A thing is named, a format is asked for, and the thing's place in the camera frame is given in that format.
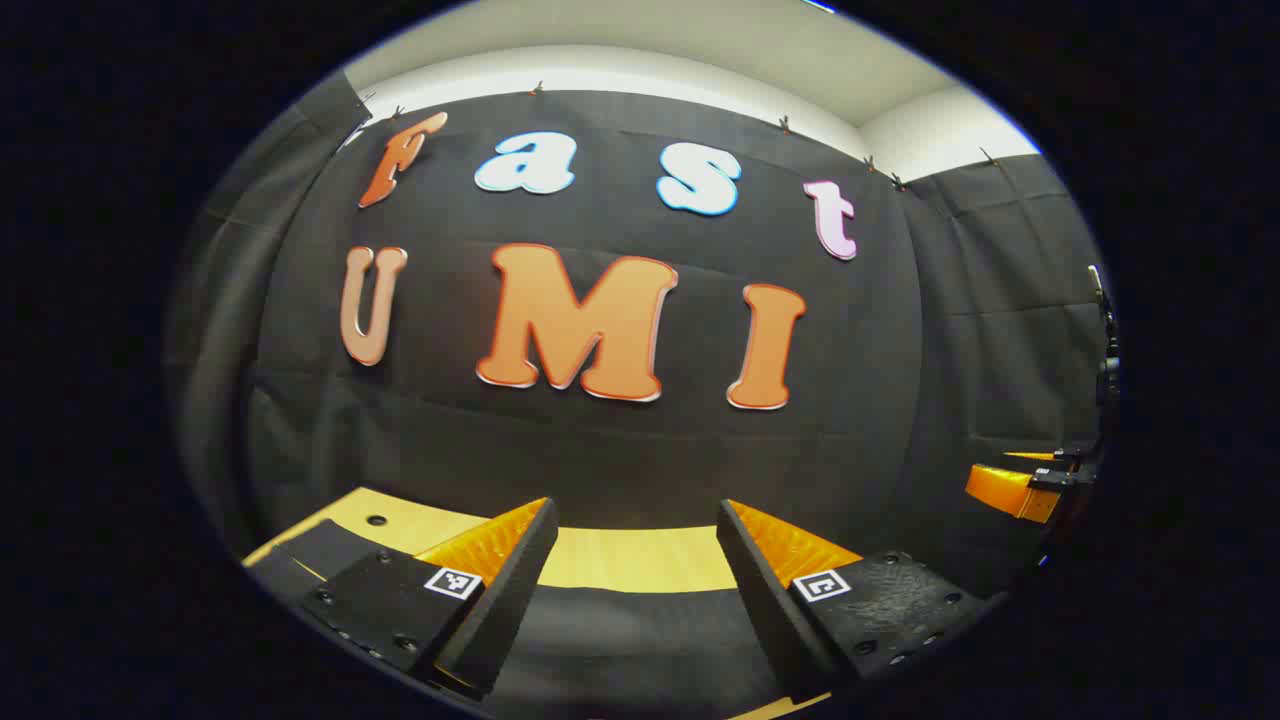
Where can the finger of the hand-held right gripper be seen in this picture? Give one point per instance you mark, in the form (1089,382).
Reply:
(1010,492)
(1060,456)

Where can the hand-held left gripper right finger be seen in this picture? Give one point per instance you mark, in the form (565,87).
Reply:
(765,600)

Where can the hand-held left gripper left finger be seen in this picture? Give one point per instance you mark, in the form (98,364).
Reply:
(510,590)

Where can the dark jeans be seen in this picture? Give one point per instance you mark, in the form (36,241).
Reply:
(630,650)

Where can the black backdrop cloth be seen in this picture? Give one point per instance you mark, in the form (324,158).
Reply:
(600,450)

